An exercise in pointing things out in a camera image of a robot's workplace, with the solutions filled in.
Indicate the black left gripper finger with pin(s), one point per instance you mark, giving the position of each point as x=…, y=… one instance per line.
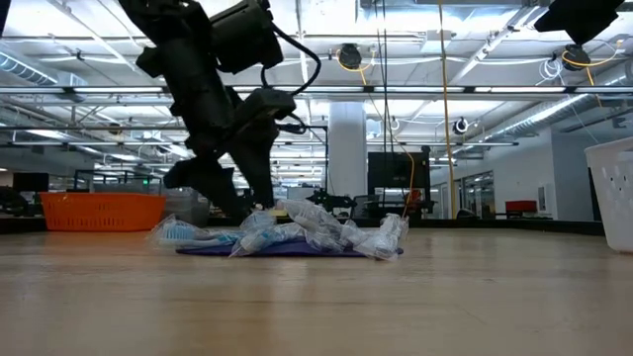
x=212, y=185
x=259, y=163

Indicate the blue toothbrush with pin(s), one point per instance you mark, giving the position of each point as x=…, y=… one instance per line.
x=267, y=237
x=178, y=232

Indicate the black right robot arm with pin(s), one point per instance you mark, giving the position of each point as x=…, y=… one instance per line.
x=578, y=17

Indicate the black background robot arm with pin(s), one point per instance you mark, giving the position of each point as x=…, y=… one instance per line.
x=329, y=202

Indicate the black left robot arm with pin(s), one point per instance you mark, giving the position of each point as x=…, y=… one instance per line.
x=163, y=20

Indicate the long ceiling light bar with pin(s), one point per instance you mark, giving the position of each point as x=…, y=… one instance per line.
x=123, y=90

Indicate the white building pillar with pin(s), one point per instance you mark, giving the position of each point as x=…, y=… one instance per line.
x=346, y=148

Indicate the orange plastic basket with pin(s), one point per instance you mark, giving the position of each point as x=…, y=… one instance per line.
x=99, y=212

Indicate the black monitor screen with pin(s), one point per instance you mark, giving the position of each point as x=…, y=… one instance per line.
x=395, y=170

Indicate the small black monitor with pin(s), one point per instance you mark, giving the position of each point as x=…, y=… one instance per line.
x=30, y=182

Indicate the white perforated plastic basket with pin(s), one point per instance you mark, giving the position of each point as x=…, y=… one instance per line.
x=615, y=198

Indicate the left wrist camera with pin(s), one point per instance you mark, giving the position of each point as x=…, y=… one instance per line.
x=264, y=106

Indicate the black background rig frame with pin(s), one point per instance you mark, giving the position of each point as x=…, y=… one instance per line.
x=326, y=158

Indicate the black low metal frame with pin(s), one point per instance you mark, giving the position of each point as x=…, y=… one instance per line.
x=118, y=171

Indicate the black metal table frame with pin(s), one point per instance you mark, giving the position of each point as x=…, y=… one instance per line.
x=494, y=225

